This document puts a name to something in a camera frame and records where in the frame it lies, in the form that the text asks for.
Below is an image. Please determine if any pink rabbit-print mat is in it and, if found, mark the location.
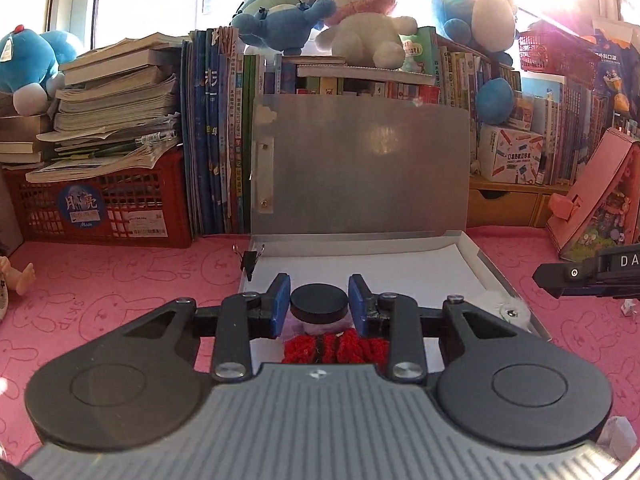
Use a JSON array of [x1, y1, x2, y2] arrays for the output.
[[0, 225, 640, 466]]

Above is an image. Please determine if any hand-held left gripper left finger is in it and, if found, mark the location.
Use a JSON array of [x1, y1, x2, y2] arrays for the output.
[[122, 274, 292, 382]]

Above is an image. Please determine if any small red mesh basket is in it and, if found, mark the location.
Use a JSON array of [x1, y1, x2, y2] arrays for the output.
[[519, 30, 601, 77]]

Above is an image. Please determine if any blue cat plush toy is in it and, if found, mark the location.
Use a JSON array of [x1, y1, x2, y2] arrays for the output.
[[0, 25, 86, 116]]

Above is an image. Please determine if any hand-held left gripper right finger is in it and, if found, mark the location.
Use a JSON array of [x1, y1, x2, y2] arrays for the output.
[[348, 274, 522, 383]]

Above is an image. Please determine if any wooden drawer organizer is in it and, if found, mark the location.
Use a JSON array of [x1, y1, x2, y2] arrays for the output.
[[467, 172, 571, 229]]

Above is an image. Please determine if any black binder clip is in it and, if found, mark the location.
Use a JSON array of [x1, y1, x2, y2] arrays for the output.
[[232, 242, 266, 281]]

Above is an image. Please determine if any dark blue printed box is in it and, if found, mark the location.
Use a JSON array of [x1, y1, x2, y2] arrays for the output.
[[590, 20, 640, 129]]

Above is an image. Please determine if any purple plush toy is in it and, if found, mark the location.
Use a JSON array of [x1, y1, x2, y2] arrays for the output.
[[301, 321, 352, 337]]

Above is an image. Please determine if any row of colourful books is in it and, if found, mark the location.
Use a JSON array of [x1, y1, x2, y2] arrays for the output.
[[260, 27, 482, 111]]

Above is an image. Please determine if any red knitted item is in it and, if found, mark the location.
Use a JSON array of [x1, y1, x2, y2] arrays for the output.
[[281, 331, 391, 367]]

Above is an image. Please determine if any white cardboard box grey lid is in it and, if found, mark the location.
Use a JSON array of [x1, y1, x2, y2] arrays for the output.
[[237, 94, 551, 367]]

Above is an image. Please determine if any black round tin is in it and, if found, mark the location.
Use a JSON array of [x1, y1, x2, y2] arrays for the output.
[[290, 284, 349, 326]]

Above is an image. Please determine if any white printed carton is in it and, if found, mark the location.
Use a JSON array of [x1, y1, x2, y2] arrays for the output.
[[477, 125, 546, 184]]

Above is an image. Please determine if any red plastic basket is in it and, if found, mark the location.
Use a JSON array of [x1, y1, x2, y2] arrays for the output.
[[2, 152, 194, 250]]

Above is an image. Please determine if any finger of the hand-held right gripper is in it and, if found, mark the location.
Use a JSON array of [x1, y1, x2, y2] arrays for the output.
[[532, 259, 598, 298]]

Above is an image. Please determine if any large blue white plush toy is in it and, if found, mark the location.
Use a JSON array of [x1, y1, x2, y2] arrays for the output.
[[432, 0, 522, 67]]

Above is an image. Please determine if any cream lion plush toy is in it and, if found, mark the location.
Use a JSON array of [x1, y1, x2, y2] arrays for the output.
[[310, 0, 419, 70]]

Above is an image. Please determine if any white fluffy plush toy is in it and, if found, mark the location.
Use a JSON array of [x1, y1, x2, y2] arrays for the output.
[[470, 294, 531, 331]]

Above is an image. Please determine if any pink triangular toy case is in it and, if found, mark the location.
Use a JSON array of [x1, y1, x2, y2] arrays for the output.
[[545, 127, 640, 264]]

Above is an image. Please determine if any blue plush ball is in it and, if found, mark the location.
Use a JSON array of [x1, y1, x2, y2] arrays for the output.
[[475, 77, 516, 126]]

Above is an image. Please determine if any white paper figure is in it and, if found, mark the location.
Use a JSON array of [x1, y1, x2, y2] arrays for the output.
[[597, 416, 639, 461]]

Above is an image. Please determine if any brown-haired doll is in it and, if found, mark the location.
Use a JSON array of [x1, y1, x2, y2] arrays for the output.
[[0, 255, 36, 322]]

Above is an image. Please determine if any stack of books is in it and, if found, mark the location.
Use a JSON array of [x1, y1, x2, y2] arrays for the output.
[[0, 32, 184, 184]]

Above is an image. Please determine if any row of blue thin books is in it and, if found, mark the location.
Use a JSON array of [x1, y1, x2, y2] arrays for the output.
[[181, 27, 262, 237]]

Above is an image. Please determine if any window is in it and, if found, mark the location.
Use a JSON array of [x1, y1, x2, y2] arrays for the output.
[[0, 0, 321, 57]]

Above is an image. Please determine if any blue hippo plush toy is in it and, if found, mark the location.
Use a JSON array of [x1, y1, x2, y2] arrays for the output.
[[231, 0, 337, 56]]

